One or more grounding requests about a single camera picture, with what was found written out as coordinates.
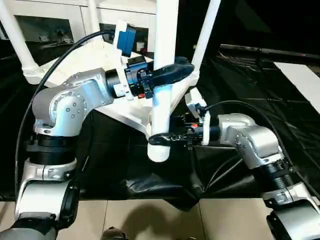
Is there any white plastic table leg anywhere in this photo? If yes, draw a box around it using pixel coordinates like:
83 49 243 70
0 0 41 77
146 0 180 163
86 0 101 35
191 0 222 84

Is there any white plastic table top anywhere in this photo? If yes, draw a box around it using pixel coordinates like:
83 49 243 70
23 37 201 141

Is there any black case with yellow label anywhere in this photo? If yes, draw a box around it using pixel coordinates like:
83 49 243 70
174 0 223 61

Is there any black metal rod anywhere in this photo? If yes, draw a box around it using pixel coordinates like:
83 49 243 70
219 43 320 60

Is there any black work mat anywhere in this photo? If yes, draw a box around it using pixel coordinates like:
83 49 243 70
0 39 320 211

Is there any white cabinet with glass doors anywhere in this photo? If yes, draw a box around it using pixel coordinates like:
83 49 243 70
0 0 158 53

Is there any white flat board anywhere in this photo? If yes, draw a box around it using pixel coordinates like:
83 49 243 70
273 61 320 113

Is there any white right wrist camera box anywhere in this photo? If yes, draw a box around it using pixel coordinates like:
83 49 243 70
184 87 211 146

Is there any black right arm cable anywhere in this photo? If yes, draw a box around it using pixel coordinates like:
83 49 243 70
204 99 320 201

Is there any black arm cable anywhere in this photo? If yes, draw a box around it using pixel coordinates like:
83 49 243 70
14 31 117 201
204 99 320 201

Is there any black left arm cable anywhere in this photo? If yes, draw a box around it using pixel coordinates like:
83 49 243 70
14 31 117 201

